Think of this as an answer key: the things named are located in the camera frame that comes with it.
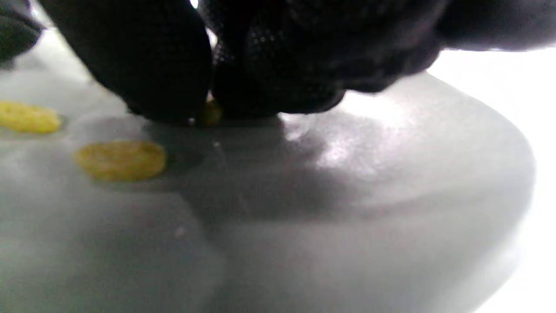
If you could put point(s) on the person's left hand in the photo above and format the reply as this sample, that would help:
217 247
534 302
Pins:
15 30

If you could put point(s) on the person's right hand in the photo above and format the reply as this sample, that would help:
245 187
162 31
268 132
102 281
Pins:
282 52

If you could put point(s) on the yellow raisin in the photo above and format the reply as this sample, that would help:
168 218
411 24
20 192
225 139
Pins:
210 114
28 117
121 160

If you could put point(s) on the grey plate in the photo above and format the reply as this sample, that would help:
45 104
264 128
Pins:
347 195

